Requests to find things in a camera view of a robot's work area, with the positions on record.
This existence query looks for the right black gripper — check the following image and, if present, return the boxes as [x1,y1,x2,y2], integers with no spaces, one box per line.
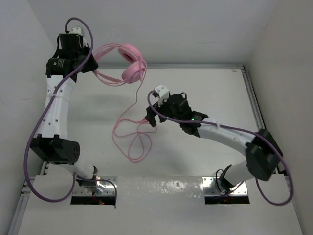
[145,96,182,126]

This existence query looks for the pink headphones with cable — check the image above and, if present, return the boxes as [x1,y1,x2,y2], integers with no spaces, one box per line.
[93,43,157,163]

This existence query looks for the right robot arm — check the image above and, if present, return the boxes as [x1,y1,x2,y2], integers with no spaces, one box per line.
[145,91,282,192]

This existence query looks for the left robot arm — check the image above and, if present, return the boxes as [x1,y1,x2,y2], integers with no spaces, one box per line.
[30,33,96,180]

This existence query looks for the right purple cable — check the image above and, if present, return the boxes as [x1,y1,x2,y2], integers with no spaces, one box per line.
[147,90,293,206]

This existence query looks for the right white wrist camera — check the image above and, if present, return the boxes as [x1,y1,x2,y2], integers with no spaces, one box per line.
[152,84,170,106]

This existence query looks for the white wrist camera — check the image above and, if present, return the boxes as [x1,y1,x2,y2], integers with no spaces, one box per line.
[69,26,84,36]
[152,84,170,106]

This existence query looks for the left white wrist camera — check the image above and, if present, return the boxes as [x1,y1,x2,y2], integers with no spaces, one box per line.
[69,26,84,36]

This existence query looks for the aluminium table frame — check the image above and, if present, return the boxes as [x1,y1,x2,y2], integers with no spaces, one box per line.
[16,65,301,235]

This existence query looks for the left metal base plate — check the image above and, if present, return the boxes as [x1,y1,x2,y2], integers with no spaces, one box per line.
[73,176,117,197]

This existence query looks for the metal base plate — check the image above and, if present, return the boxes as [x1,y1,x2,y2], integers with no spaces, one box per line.
[202,176,248,197]
[73,176,117,197]

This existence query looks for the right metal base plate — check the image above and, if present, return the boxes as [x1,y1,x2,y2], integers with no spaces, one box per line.
[202,176,248,197]

